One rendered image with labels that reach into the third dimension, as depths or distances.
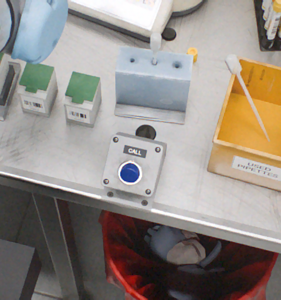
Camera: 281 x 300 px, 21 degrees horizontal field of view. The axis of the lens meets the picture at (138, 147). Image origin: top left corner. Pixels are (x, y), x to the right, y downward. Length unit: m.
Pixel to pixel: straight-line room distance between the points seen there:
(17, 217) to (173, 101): 0.99
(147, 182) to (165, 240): 0.73
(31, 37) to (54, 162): 0.42
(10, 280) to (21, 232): 1.03
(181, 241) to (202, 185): 0.67
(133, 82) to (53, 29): 0.35
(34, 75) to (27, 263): 0.27
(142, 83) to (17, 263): 0.29
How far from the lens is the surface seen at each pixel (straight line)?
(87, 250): 1.94
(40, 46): 0.69
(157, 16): 1.14
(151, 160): 0.99
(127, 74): 1.02
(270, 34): 1.14
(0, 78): 1.07
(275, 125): 1.10
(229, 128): 1.09
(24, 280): 0.94
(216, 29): 1.18
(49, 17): 0.68
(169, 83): 1.03
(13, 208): 2.00
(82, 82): 1.05
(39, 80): 1.06
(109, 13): 1.15
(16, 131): 1.10
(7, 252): 0.95
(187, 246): 1.71
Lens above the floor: 1.85
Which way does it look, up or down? 65 degrees down
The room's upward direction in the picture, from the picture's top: 2 degrees clockwise
